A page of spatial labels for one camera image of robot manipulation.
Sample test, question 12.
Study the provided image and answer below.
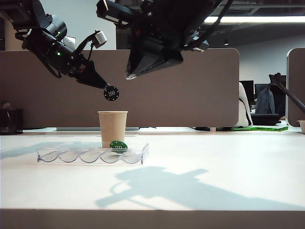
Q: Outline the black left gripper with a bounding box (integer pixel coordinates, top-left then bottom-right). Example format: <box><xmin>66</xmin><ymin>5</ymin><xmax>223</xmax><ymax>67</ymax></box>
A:
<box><xmin>61</xmin><ymin>51</ymin><xmax>112</xmax><ymax>91</ymax></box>

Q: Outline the green poker chip 20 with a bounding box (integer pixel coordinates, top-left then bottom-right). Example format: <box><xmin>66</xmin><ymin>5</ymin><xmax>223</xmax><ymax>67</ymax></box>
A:
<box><xmin>109</xmin><ymin>140</ymin><xmax>129</xmax><ymax>154</ymax></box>

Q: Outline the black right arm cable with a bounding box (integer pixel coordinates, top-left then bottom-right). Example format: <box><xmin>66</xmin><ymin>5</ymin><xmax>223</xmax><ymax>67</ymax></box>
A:
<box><xmin>189</xmin><ymin>0</ymin><xmax>234</xmax><ymax>50</ymax></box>

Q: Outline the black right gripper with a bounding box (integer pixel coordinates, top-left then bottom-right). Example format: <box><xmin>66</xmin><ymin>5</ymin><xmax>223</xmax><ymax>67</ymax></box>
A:
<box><xmin>125</xmin><ymin>0</ymin><xmax>210</xmax><ymax>81</ymax></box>

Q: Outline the long ceiling light strip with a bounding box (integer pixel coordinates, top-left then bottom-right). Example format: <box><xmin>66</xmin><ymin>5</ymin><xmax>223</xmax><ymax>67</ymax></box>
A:
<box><xmin>203</xmin><ymin>16</ymin><xmax>305</xmax><ymax>24</ymax></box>

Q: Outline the clear plastic chip tray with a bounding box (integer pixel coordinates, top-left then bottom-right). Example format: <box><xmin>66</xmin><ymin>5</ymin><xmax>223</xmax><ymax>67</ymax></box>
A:
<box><xmin>36</xmin><ymin>142</ymin><xmax>150</xmax><ymax>165</ymax></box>

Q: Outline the narrow brown desk partition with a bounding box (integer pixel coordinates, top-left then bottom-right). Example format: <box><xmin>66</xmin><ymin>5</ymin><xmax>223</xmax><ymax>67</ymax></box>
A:
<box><xmin>285</xmin><ymin>47</ymin><xmax>305</xmax><ymax>127</ymax></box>

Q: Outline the metal wall switch plate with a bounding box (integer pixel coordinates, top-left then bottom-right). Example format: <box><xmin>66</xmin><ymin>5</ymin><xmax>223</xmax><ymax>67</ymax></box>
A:
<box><xmin>63</xmin><ymin>35</ymin><xmax>77</xmax><ymax>50</ymax></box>

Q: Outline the white bag with black strap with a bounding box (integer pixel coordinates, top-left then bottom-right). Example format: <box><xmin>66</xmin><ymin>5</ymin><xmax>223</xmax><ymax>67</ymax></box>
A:
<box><xmin>234</xmin><ymin>82</ymin><xmax>254</xmax><ymax>128</ymax></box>

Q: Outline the wide brown desk partition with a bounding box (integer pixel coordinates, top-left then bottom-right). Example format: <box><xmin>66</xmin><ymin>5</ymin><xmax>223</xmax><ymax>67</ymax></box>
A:
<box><xmin>0</xmin><ymin>48</ymin><xmax>240</xmax><ymax>128</ymax></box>

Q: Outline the blue denim jacket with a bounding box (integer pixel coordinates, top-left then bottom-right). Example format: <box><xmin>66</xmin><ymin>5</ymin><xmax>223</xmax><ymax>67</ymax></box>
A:
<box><xmin>255</xmin><ymin>87</ymin><xmax>276</xmax><ymax>115</ymax></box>

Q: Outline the brown paper cup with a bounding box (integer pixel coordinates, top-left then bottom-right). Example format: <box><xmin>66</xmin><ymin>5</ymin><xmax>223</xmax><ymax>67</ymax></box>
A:
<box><xmin>97</xmin><ymin>110</ymin><xmax>129</xmax><ymax>149</ymax></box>

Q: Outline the black poker chip 100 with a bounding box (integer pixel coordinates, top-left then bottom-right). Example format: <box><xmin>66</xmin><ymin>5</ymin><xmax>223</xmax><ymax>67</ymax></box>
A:
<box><xmin>103</xmin><ymin>85</ymin><xmax>120</xmax><ymax>102</ymax></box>

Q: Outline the green printed tape strip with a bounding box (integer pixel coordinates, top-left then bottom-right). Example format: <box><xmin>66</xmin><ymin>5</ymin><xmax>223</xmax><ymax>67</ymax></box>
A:
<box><xmin>230</xmin><ymin>125</ymin><xmax>289</xmax><ymax>132</ymax></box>

